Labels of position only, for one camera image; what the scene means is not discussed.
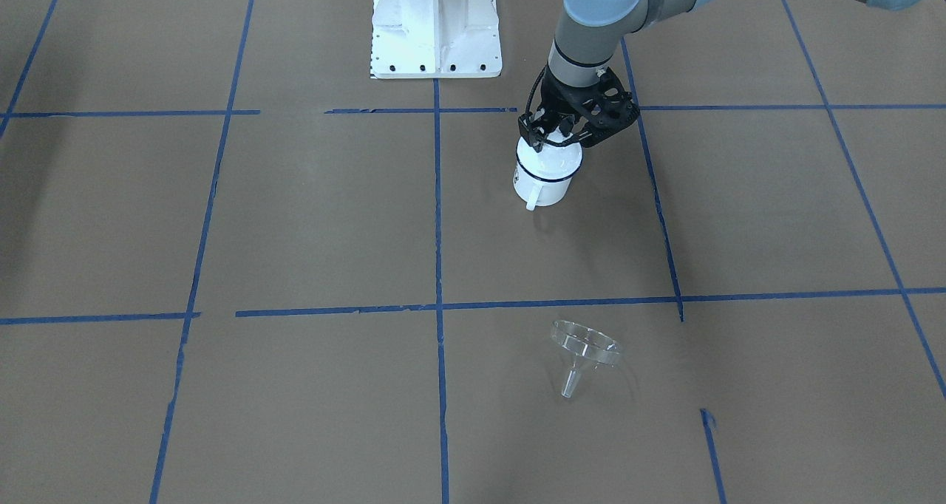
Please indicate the clear plastic funnel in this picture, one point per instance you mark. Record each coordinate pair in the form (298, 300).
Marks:
(587, 349)

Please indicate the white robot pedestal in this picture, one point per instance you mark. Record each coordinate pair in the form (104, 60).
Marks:
(413, 39)

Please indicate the white enamel cup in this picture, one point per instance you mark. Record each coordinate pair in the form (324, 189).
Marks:
(536, 191)

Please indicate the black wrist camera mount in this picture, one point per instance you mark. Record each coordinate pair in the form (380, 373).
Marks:
(607, 108)

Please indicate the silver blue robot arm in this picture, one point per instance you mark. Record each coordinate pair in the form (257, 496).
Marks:
(588, 34)

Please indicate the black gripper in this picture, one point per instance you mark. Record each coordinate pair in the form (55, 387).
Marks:
(559, 98)

